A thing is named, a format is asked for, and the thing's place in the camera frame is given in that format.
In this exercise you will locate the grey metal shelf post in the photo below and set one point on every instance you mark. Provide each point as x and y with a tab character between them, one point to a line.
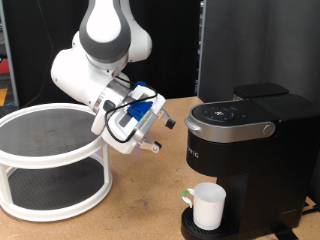
13	80

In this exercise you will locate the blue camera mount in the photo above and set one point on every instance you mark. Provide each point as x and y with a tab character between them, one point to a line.
140	106

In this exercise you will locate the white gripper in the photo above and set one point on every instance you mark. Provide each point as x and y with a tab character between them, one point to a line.
126	130

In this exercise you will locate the black Keurig coffee machine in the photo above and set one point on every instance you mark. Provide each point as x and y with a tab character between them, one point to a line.
266	166

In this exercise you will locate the red background object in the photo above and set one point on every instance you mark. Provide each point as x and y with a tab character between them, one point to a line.
3	66

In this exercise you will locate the dark grey partition panel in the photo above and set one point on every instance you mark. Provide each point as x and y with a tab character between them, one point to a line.
250	40

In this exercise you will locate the black backdrop curtain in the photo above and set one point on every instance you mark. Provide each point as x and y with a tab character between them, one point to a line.
173	66

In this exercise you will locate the white two-tier turntable shelf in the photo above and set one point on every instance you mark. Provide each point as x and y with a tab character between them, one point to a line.
40	140

